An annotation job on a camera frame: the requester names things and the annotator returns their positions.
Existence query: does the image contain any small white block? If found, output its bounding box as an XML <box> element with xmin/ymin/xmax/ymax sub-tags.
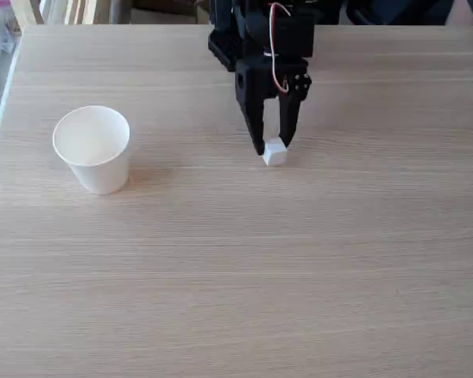
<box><xmin>261</xmin><ymin>137</ymin><xmax>289</xmax><ymax>167</ymax></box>

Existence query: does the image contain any dark chair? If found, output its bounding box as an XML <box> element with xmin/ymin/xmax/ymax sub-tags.
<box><xmin>345</xmin><ymin>0</ymin><xmax>458</xmax><ymax>26</ymax></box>

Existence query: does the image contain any white paper cup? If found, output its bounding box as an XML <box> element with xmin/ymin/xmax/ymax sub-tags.
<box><xmin>51</xmin><ymin>105</ymin><xmax>132</xmax><ymax>195</ymax></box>

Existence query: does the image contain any red and white cable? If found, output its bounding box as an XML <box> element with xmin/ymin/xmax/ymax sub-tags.
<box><xmin>264</xmin><ymin>2</ymin><xmax>292</xmax><ymax>94</ymax></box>

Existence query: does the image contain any light wooden slatted frame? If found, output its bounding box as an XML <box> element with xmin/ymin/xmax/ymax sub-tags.
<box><xmin>10</xmin><ymin>0</ymin><xmax>132</xmax><ymax>26</ymax></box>

